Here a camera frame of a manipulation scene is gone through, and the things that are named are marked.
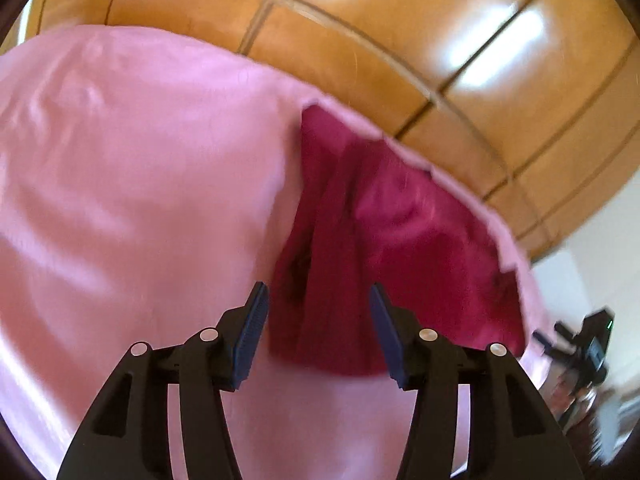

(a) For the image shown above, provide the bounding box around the maroon embroidered sweater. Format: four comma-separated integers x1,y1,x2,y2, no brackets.
269,105,526,377

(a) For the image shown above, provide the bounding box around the person's right hand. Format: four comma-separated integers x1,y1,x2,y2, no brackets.
540,364,597,432

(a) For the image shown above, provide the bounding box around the pink bed sheet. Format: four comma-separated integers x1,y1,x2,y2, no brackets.
0,23,554,480

